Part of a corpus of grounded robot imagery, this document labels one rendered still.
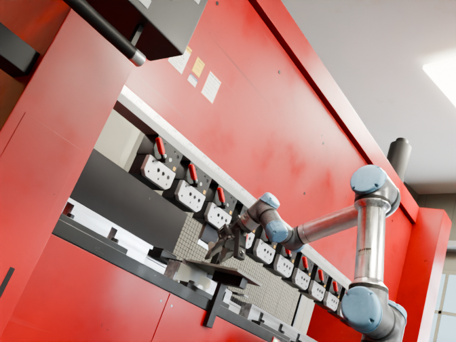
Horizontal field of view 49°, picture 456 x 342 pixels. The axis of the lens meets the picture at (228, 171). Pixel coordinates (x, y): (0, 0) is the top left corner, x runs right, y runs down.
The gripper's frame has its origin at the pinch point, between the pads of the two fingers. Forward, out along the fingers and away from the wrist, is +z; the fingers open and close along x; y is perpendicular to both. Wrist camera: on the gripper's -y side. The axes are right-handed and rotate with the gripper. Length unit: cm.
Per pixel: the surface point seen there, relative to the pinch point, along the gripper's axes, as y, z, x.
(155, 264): 24.0, 29.3, -0.5
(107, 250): -15, 3, 51
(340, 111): 91, -70, -75
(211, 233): 19.1, -0.3, -6.1
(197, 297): -11.6, 10.1, 3.4
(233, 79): 58, -52, 14
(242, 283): -11.7, -3.6, -8.2
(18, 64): -5, -32, 102
